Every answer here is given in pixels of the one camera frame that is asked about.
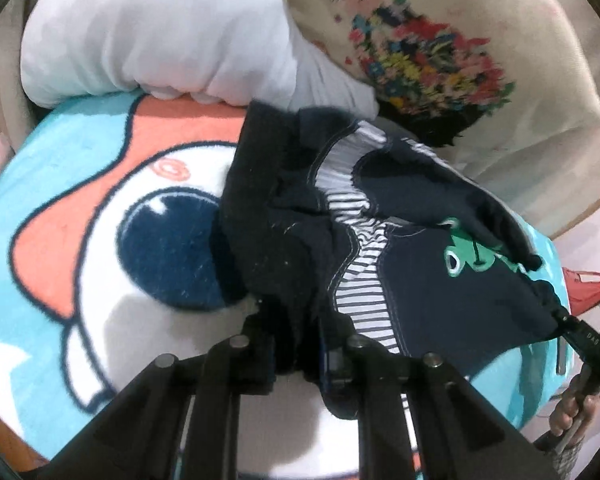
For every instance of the white plain pillow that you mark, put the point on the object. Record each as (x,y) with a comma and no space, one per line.
(231,51)

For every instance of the right hand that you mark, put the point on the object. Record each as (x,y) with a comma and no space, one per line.
(569,408)

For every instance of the navy striped frog pants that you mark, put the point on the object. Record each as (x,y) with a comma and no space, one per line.
(326,214)

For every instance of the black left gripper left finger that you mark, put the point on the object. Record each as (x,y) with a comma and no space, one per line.
(177,419)

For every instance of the cartoon face fleece blanket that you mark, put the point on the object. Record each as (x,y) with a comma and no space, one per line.
(105,260)

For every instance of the cream floral print pillow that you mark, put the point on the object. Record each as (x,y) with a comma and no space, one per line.
(479,78)

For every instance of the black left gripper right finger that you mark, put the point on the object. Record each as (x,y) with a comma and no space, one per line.
(419,418)

